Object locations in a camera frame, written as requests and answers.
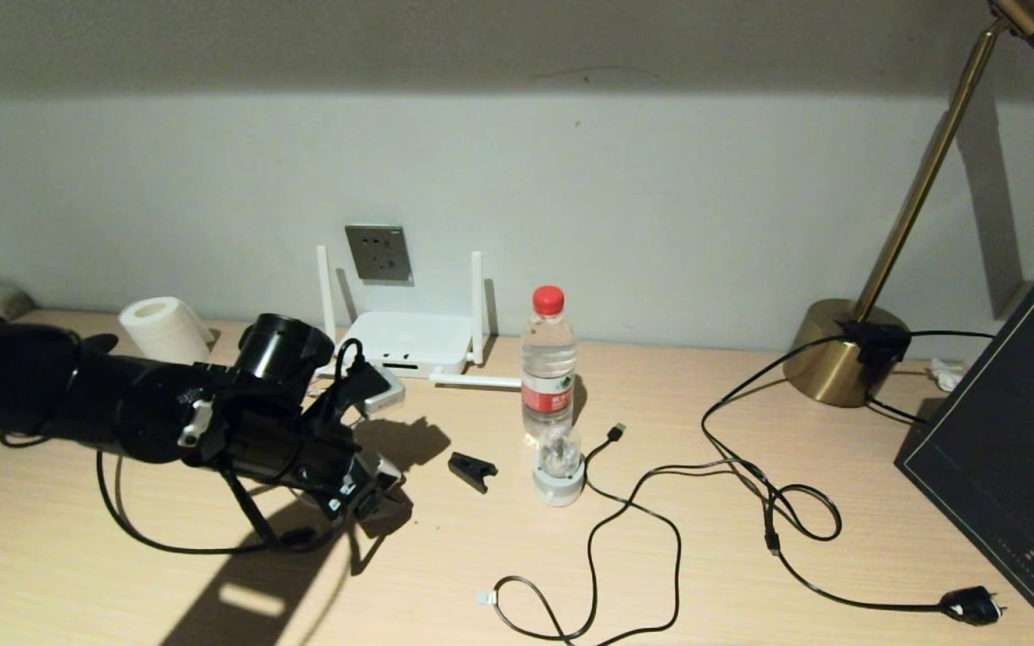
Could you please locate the white router with antennas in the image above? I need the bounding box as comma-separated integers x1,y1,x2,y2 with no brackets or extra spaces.
315,244,524,391

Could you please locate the small black clip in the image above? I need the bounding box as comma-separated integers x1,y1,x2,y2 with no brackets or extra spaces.
448,452,500,494

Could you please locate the small glass dome white base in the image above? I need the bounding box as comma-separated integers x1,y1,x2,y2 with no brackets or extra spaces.
532,426,587,508

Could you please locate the water bottle red cap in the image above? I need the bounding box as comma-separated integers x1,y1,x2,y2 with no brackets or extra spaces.
520,285,578,447

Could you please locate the white toilet paper roll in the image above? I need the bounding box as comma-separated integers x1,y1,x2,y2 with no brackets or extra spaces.
118,296,215,366

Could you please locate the brass desk lamp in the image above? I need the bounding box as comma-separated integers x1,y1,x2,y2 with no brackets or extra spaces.
782,0,1034,410

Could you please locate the black box on lamp base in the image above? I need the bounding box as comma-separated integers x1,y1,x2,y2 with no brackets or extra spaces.
837,321,913,376

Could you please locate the small white crumpled object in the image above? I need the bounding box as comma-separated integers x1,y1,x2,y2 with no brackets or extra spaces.
925,359,964,394

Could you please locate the dark gift bag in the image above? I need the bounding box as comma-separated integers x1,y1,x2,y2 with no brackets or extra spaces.
894,280,1034,646

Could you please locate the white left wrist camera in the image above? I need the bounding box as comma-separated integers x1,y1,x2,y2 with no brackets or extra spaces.
355,362,407,417

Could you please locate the grey wall socket plate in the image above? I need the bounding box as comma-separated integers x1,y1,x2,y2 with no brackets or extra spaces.
344,224,414,286

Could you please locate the black lamp power cord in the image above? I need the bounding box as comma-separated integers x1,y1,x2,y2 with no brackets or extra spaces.
701,330,1009,626

